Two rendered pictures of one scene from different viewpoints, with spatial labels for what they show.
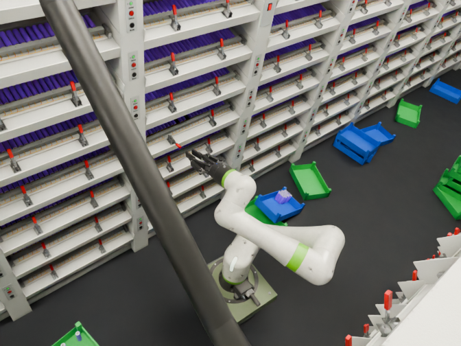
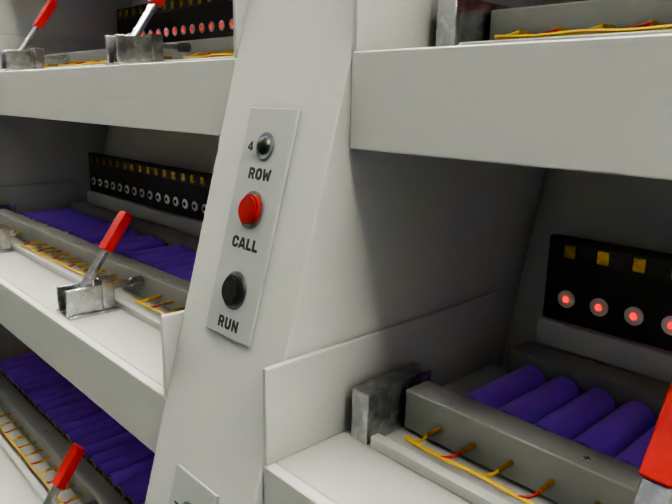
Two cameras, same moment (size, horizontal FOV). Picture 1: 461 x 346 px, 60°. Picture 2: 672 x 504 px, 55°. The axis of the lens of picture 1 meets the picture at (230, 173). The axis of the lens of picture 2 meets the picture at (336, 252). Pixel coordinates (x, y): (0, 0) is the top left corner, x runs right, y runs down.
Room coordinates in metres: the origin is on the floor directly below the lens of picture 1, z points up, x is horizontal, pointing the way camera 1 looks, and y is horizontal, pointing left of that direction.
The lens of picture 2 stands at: (1.88, -0.36, 0.87)
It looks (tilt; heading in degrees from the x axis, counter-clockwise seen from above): 3 degrees down; 94
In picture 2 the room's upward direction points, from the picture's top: 12 degrees clockwise
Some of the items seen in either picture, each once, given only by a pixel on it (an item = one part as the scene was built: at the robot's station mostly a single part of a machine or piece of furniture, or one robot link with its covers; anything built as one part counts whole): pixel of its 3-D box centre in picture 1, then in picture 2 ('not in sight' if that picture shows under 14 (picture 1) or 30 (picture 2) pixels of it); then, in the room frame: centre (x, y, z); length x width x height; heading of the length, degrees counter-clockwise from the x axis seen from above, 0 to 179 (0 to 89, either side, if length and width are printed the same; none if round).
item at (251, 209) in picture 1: (260, 220); not in sight; (1.65, -0.26, 0.04); 0.30 x 0.20 x 0.08; 48
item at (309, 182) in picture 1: (309, 180); not in sight; (2.11, -0.59, 0.04); 0.30 x 0.20 x 0.08; 24
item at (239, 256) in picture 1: (237, 261); not in sight; (1.03, -0.12, 0.48); 0.16 x 0.13 x 0.19; 161
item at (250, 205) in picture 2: not in sight; (253, 210); (1.81, -0.03, 0.87); 0.02 x 0.01 x 0.02; 138
